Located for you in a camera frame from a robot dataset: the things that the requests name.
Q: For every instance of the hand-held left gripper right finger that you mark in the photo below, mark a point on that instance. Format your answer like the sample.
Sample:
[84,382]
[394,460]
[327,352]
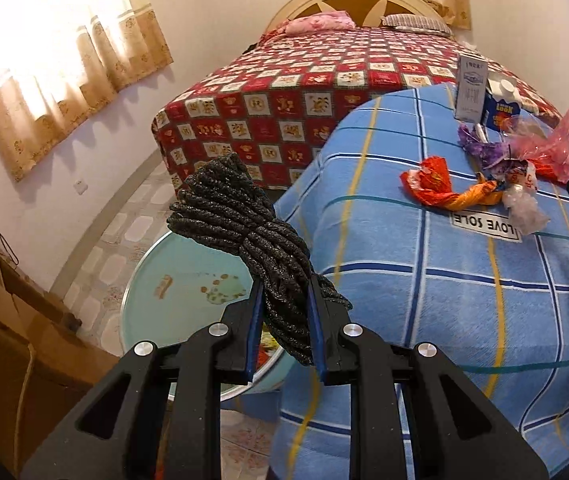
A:
[314,330]

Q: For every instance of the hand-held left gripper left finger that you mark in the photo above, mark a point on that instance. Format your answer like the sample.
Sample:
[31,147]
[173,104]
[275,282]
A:
[254,330]

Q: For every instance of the red plastic bag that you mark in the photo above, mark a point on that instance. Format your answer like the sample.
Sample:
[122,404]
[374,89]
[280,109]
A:
[549,171]

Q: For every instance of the pink plastic bag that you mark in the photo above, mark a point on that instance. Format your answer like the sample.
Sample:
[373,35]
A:
[549,147]

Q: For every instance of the clear plastic bag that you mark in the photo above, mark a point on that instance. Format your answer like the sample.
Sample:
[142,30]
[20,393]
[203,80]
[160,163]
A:
[527,210]

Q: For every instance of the white red wrapper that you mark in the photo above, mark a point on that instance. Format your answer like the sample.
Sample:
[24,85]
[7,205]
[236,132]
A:
[522,175]

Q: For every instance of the light blue waste bin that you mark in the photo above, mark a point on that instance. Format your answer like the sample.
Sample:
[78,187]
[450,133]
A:
[184,270]

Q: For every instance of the orange yellow wrapper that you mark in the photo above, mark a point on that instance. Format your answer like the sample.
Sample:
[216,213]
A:
[474,195]

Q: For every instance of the purple wrapper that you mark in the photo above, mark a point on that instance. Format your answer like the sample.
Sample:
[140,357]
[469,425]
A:
[479,147]

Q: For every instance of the red foil wrapper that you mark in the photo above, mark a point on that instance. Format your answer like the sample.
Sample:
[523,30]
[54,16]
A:
[429,182]

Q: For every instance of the blue plaid tablecloth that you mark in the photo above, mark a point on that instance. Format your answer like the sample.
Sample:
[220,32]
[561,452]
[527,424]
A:
[414,310]

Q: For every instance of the blue milk carton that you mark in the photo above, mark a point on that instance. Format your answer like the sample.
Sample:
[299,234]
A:
[504,102]

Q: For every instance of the tall white carton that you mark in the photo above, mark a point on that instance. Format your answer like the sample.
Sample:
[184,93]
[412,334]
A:
[470,87]

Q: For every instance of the striped pillow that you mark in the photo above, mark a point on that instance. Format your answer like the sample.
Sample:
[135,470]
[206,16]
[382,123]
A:
[417,24]

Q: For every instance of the bed with red quilt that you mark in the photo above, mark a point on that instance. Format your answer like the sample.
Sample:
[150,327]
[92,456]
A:
[314,70]

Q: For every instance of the pink pillow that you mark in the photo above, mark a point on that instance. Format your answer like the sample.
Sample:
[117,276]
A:
[319,22]

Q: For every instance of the wide beige patterned curtain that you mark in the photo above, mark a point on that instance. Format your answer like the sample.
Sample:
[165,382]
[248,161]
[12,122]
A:
[129,35]

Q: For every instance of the white wall socket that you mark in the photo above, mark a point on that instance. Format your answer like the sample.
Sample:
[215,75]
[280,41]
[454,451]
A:
[81,186]

